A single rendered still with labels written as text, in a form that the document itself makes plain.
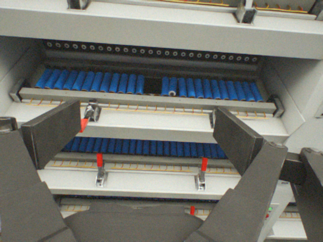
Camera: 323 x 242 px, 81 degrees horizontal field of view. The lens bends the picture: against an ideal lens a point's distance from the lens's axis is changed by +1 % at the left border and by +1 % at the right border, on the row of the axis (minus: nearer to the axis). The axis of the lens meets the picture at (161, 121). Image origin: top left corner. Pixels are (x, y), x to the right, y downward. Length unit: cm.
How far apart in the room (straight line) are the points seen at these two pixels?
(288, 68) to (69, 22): 45
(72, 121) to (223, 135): 13
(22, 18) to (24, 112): 19
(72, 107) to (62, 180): 42
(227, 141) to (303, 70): 35
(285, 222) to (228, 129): 71
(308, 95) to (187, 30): 27
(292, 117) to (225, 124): 33
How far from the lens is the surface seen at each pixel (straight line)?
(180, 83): 47
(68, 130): 17
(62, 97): 46
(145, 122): 40
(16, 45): 55
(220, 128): 18
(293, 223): 87
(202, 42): 35
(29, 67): 57
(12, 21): 41
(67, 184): 58
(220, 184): 58
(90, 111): 41
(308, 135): 52
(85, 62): 53
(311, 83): 47
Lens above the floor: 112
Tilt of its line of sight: 31 degrees down
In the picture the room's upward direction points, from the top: 5 degrees clockwise
